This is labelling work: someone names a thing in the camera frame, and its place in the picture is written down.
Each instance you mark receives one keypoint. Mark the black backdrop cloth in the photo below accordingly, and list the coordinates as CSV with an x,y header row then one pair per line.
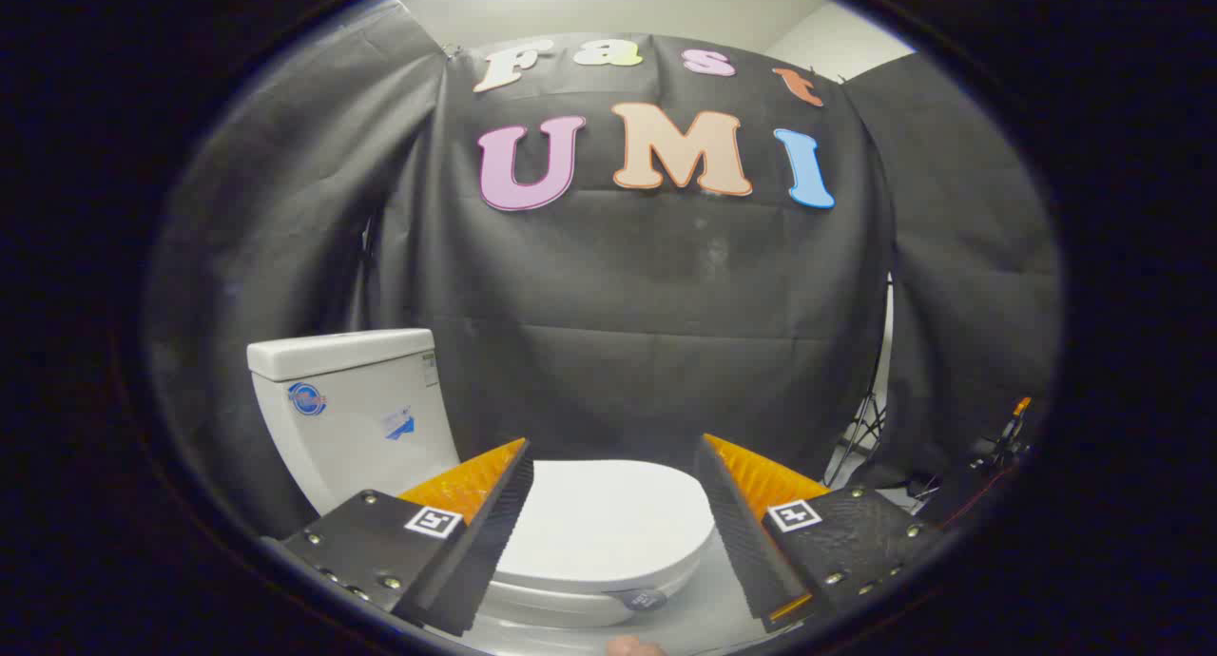
x,y
618,304

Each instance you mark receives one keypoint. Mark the white toilet tank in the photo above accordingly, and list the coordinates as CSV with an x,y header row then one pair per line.
x,y
352,418

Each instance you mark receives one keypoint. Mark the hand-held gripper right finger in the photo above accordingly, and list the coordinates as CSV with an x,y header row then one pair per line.
x,y
742,542

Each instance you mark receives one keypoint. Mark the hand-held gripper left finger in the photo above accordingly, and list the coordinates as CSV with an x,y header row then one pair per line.
x,y
485,542

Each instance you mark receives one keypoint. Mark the dark equipment with orange clip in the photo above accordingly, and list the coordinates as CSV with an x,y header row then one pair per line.
x,y
989,466

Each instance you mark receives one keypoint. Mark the black tripod stand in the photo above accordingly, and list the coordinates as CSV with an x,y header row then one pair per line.
x,y
867,418

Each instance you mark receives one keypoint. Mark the white toilet lid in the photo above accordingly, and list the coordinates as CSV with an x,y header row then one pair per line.
x,y
608,513

